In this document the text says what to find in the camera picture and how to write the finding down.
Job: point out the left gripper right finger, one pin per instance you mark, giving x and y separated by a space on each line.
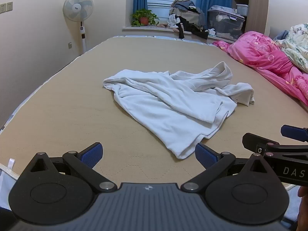
216 166

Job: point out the pile of clothes on sill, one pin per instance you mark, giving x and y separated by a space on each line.
186 9

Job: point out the pink floral quilt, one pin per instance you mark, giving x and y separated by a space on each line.
259 52

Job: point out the potted green plant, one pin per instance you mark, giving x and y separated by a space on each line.
144 17

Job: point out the white standing fan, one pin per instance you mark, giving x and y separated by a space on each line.
78 11

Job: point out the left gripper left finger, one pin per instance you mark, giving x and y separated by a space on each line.
82 164

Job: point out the white long-sleeve shirt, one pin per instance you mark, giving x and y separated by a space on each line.
181 109

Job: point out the person's right hand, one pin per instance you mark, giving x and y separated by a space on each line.
303 209

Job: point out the white floral quilt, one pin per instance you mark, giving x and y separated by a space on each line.
294 45

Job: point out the black garment hanging off sill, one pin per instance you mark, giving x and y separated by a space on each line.
184 25

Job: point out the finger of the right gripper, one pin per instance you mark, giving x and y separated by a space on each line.
295 133

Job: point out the wooden wardrobe panel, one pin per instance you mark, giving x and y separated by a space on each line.
257 16

